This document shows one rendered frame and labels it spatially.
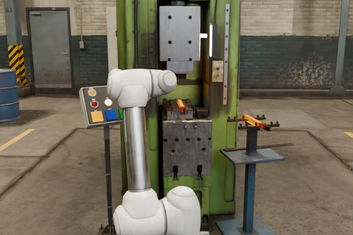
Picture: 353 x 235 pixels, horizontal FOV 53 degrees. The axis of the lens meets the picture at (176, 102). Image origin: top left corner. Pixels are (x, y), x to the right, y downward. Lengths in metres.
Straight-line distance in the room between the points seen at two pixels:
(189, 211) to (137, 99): 0.55
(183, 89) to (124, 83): 1.65
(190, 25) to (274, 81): 6.43
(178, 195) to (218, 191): 1.55
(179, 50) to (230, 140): 0.90
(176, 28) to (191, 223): 1.49
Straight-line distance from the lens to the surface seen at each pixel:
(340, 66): 9.37
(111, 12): 8.15
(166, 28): 2.64
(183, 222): 1.64
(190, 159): 2.78
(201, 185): 2.88
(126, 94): 1.57
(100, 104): 2.52
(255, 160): 2.62
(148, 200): 1.59
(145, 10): 2.78
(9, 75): 6.88
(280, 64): 8.91
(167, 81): 1.58
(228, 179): 3.13
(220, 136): 2.97
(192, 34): 2.66
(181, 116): 2.73
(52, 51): 9.26
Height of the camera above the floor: 1.59
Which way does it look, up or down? 12 degrees down
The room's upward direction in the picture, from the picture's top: straight up
